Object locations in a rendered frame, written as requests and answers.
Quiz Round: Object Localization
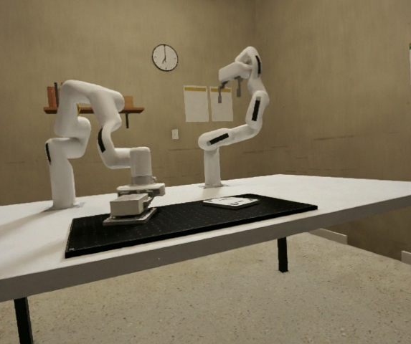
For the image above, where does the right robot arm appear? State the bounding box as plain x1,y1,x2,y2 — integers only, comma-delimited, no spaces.
44,80,156,209

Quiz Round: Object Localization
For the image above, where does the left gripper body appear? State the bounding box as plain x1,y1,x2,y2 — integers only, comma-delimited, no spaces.
219,62,244,83

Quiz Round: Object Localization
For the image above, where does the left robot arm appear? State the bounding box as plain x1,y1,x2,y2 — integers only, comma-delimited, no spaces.
198,47,269,187

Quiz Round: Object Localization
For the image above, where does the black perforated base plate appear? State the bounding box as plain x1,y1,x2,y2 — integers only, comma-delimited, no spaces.
65,193,318,259

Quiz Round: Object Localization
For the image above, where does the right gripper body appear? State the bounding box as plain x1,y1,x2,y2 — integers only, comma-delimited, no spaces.
116,183,166,198

